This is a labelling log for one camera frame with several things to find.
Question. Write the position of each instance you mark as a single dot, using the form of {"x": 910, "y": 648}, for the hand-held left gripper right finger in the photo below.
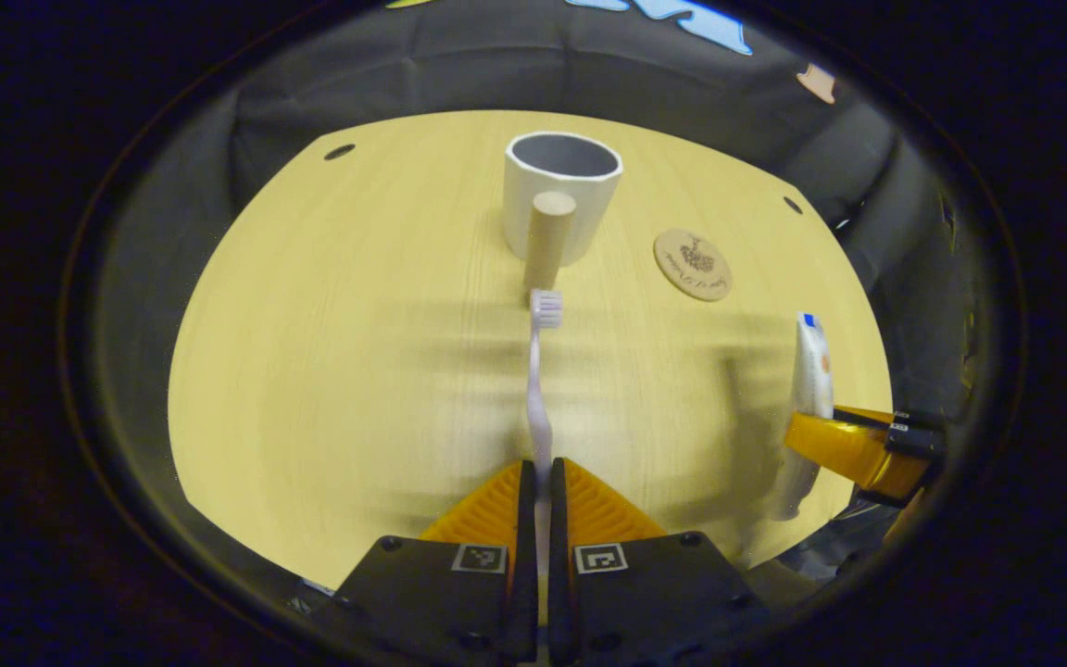
{"x": 558, "y": 574}

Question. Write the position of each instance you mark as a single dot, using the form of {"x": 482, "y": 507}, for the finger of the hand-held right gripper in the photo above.
{"x": 848, "y": 449}
{"x": 867, "y": 414}

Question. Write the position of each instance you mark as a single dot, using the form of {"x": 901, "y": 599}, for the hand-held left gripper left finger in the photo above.
{"x": 526, "y": 574}

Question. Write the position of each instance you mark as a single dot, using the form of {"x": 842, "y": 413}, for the white toothpaste tube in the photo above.
{"x": 811, "y": 371}

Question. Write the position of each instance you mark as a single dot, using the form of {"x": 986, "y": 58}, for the white toothbrush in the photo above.
{"x": 538, "y": 408}

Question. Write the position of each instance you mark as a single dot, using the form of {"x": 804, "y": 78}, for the round wooden coaster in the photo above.
{"x": 693, "y": 266}

